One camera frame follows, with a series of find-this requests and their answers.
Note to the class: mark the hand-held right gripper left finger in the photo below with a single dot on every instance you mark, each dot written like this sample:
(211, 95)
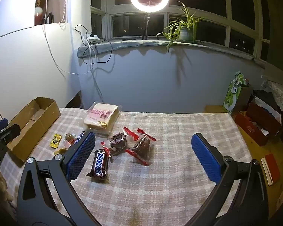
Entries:
(81, 155)

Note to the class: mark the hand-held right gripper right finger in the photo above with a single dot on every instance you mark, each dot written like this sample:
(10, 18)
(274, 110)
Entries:
(206, 160)

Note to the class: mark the brown chocolate bar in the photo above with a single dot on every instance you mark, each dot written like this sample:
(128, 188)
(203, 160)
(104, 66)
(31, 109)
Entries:
(78, 137)
(99, 163)

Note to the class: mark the brown cardboard box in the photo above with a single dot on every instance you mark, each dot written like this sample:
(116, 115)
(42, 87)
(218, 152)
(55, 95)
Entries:
(31, 124)

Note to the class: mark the red-edged brownie packet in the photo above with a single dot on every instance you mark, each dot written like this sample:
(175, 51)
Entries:
(118, 142)
(141, 149)

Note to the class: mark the pink snack packet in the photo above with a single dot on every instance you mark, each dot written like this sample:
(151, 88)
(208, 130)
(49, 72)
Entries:
(70, 144)

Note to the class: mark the small tan snack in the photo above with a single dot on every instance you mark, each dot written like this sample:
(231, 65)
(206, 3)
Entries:
(60, 151)

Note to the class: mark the brown egg-shaped snack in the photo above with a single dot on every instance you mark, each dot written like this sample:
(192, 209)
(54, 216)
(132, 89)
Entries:
(69, 137)

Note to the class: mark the yellow candy packet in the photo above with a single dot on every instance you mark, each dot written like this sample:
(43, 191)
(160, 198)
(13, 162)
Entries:
(56, 140)

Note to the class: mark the bagged sliced bread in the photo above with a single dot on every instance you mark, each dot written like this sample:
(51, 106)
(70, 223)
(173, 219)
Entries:
(101, 119)

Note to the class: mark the checkered tablecloth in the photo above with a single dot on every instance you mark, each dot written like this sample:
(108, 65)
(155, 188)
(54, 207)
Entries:
(155, 169)

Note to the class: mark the red open box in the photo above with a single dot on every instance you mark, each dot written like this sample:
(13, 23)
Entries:
(257, 124)

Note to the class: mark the red book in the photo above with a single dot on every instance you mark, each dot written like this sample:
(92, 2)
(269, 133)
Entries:
(272, 169)

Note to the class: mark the green paper bag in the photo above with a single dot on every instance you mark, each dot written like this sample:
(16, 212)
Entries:
(233, 94)

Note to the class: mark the white lace cloth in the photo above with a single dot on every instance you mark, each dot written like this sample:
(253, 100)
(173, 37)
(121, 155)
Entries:
(281, 96)

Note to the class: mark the white power strip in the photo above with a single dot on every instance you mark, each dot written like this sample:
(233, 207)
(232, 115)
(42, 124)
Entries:
(92, 37)

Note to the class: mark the white and red vase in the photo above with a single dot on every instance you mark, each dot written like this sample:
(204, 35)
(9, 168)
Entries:
(38, 12)

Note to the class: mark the grey windowsill cover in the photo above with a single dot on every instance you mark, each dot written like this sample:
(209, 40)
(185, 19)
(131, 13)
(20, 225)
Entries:
(155, 45)

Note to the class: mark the potted spider plant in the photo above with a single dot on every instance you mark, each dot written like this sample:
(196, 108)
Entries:
(182, 29)

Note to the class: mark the white window frame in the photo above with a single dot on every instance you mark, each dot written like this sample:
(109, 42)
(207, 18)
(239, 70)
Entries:
(228, 23)

